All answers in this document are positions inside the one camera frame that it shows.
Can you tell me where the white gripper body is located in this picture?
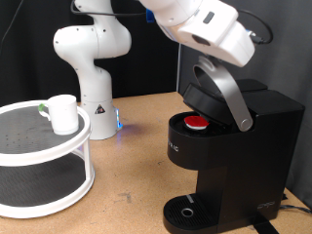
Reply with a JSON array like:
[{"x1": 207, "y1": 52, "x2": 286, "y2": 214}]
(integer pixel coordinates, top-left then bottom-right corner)
[{"x1": 178, "y1": 22, "x2": 256, "y2": 68}]

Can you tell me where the silver lid handle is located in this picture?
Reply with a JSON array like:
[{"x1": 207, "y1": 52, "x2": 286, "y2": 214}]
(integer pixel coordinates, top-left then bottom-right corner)
[{"x1": 193, "y1": 55, "x2": 254, "y2": 133}]

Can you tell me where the black brew head lid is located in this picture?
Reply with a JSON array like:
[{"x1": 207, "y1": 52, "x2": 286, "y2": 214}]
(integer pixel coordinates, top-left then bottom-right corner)
[{"x1": 182, "y1": 82, "x2": 236, "y2": 126}]

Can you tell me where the red-lidded white coffee pod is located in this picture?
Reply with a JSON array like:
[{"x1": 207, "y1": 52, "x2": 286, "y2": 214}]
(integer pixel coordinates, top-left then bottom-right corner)
[{"x1": 183, "y1": 115, "x2": 210, "y2": 131}]

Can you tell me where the black Keurig coffee machine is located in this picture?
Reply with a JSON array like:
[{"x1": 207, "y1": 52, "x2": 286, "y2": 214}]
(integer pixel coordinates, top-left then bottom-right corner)
[{"x1": 162, "y1": 79, "x2": 306, "y2": 234}]

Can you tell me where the black backdrop curtain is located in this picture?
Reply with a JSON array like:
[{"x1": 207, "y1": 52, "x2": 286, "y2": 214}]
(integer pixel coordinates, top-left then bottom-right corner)
[{"x1": 0, "y1": 0, "x2": 183, "y2": 106}]

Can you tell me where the grey partition panel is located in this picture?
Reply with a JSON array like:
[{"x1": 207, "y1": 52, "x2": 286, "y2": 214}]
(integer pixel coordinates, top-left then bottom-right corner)
[{"x1": 176, "y1": 0, "x2": 312, "y2": 209}]

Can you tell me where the black slotted drip tray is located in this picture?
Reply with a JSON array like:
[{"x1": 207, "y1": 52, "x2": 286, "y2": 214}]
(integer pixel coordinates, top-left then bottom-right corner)
[{"x1": 163, "y1": 193, "x2": 222, "y2": 234}]

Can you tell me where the white mug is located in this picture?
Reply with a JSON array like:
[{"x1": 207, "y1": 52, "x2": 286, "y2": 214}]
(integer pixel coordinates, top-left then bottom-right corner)
[{"x1": 38, "y1": 94, "x2": 80, "y2": 137}]

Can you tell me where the white two-tier turntable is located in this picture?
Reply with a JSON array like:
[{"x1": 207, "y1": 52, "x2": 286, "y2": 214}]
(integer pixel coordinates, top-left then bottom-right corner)
[{"x1": 0, "y1": 98, "x2": 97, "y2": 219}]

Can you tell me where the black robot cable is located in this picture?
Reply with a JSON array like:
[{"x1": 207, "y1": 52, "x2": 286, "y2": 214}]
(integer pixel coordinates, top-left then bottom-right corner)
[{"x1": 70, "y1": 0, "x2": 275, "y2": 46}]

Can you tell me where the braided power cable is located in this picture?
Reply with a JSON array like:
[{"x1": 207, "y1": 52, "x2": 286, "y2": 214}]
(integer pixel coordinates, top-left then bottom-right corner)
[{"x1": 278, "y1": 194, "x2": 312, "y2": 215}]

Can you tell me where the black tape strap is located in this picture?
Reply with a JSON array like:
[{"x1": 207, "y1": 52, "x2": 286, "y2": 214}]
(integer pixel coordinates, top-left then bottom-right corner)
[{"x1": 249, "y1": 215, "x2": 281, "y2": 234}]

